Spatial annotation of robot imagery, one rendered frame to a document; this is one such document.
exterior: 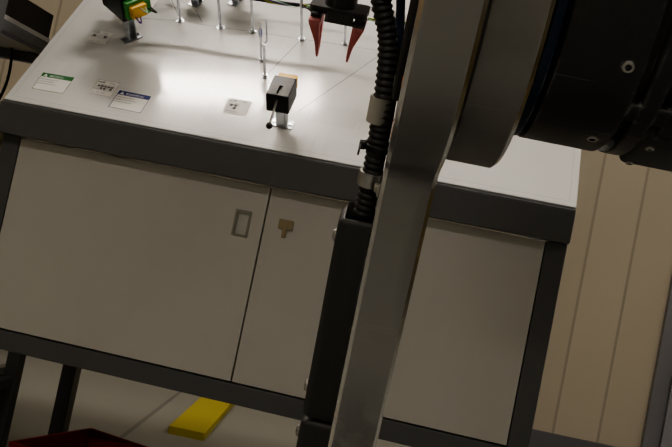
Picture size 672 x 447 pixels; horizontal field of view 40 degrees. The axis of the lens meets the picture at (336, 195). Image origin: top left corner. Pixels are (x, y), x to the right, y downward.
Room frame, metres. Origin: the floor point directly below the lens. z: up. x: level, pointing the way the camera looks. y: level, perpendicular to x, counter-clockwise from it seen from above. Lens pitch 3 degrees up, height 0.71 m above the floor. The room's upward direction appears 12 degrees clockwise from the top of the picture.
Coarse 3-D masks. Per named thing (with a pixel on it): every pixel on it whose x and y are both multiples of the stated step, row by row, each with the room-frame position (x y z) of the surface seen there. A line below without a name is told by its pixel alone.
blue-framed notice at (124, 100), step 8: (120, 96) 1.90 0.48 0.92; (128, 96) 1.90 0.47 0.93; (136, 96) 1.90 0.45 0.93; (144, 96) 1.90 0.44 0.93; (112, 104) 1.88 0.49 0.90; (120, 104) 1.89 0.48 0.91; (128, 104) 1.89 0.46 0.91; (136, 104) 1.89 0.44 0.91; (144, 104) 1.89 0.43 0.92; (136, 112) 1.87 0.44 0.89
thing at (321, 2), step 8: (312, 0) 1.59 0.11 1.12; (320, 0) 1.59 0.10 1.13; (328, 0) 1.57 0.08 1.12; (336, 0) 1.56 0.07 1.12; (344, 0) 1.56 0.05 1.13; (352, 0) 1.56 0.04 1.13; (312, 8) 1.57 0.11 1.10; (320, 8) 1.56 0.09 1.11; (328, 8) 1.56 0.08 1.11; (336, 8) 1.56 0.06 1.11; (344, 8) 1.56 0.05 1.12; (352, 8) 1.57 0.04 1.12; (360, 8) 1.59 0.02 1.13; (368, 8) 1.60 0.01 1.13; (360, 16) 1.56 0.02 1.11
